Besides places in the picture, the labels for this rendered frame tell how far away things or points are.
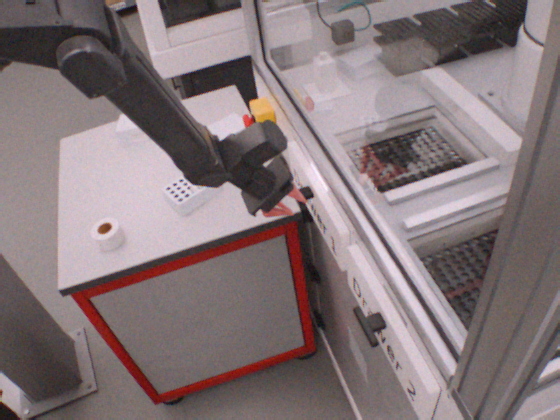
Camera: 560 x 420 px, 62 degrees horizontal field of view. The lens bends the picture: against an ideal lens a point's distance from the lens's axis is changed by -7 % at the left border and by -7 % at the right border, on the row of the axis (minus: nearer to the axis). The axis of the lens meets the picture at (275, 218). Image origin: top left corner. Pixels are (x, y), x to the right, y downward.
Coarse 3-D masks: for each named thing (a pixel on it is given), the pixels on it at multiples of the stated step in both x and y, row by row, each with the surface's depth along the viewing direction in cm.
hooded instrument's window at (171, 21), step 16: (160, 0) 141; (176, 0) 143; (192, 0) 144; (208, 0) 146; (224, 0) 147; (240, 0) 149; (144, 16) 145; (176, 16) 146; (192, 16) 148; (208, 16) 149
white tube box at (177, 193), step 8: (168, 184) 121; (176, 184) 122; (184, 184) 121; (168, 192) 119; (176, 192) 119; (184, 192) 119; (200, 192) 118; (208, 192) 120; (216, 192) 121; (168, 200) 121; (176, 200) 117; (184, 200) 116; (192, 200) 118; (200, 200) 119; (176, 208) 118; (184, 208) 117; (192, 208) 119
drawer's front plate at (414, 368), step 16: (352, 256) 82; (352, 272) 86; (368, 272) 79; (352, 288) 89; (368, 288) 79; (368, 304) 82; (384, 304) 75; (384, 320) 75; (400, 320) 72; (384, 336) 78; (400, 336) 71; (400, 352) 72; (416, 352) 68; (400, 368) 74; (416, 368) 67; (416, 384) 68; (432, 384) 65; (416, 400) 71; (432, 400) 66
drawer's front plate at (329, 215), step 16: (288, 144) 105; (304, 160) 100; (304, 176) 99; (320, 192) 93; (320, 208) 94; (336, 208) 90; (320, 224) 99; (336, 224) 87; (336, 240) 90; (336, 256) 94
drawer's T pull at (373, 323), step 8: (360, 312) 76; (376, 312) 76; (360, 320) 75; (368, 320) 75; (376, 320) 75; (368, 328) 74; (376, 328) 74; (384, 328) 74; (368, 336) 73; (376, 344) 72
